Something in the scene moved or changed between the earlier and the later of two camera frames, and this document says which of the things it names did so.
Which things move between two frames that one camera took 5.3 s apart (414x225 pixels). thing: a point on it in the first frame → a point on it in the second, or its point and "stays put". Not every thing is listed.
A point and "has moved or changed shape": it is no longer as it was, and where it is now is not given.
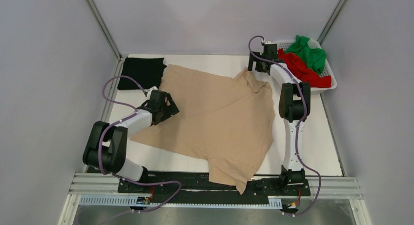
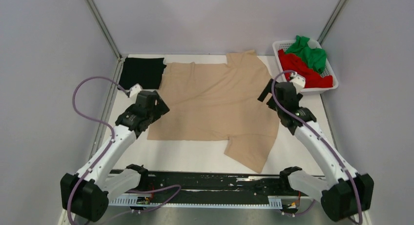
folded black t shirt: x=149 y=71 stays put
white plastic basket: x=285 y=45 stays put
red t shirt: x=303 y=72 stays put
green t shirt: x=316 y=57 stays put
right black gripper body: x=258 y=57 → x=271 y=105
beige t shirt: x=228 y=121 has moved or changed shape
